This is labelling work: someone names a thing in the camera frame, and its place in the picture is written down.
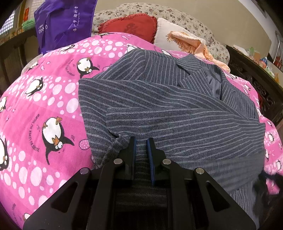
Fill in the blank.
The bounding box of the grey pinstriped suit jacket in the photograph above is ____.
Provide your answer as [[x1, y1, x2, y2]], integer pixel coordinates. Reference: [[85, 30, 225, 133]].
[[79, 49, 266, 225]]

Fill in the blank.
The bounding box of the pink penguin print blanket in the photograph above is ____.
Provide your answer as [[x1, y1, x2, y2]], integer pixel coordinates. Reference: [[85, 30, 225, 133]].
[[1, 33, 282, 229]]

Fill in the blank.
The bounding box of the dark carved wooden cabinet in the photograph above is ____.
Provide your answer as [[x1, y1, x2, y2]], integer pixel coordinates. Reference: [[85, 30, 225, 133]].
[[226, 45, 282, 126]]

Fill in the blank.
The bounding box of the dark wooden side table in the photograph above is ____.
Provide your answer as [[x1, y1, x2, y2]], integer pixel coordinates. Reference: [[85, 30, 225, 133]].
[[1, 28, 36, 95]]

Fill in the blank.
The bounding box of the white pillow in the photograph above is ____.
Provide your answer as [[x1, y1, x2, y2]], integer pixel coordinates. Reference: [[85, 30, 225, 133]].
[[154, 18, 206, 51]]

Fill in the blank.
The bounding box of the red heart-shaped pillow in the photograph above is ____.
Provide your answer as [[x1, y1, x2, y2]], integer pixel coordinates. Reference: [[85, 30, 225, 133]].
[[98, 13, 157, 44]]

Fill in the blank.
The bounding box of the purple fabric tote bag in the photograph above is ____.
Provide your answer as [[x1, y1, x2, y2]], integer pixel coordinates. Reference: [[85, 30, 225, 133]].
[[34, 0, 97, 54]]

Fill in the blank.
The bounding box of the floral print quilt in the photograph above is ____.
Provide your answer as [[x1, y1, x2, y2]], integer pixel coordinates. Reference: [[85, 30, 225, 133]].
[[91, 2, 230, 64]]

